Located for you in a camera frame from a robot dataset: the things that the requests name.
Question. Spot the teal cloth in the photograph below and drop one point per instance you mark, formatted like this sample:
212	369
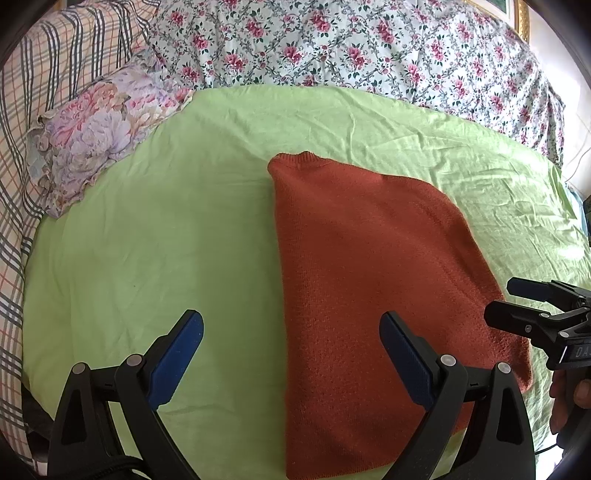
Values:
575	201

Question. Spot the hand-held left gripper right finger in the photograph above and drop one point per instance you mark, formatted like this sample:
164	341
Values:
406	355

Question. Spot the rose print floral quilt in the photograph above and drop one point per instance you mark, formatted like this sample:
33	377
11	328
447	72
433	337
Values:
346	41

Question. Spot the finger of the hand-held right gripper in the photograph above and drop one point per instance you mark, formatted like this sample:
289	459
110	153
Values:
531	287
512	319

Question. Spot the pastel floral pillow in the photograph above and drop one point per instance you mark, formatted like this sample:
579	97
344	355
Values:
92	134

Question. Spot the person's right hand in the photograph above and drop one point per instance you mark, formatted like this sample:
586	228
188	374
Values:
561	397

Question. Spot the light green bed sheet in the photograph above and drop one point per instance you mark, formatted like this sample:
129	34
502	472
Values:
161	230

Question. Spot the gold picture frame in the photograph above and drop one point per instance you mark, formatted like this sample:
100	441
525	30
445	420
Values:
521	18

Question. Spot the orange knit sweater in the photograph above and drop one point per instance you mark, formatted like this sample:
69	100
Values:
369	277

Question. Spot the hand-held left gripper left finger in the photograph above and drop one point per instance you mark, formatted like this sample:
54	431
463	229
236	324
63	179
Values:
180	355

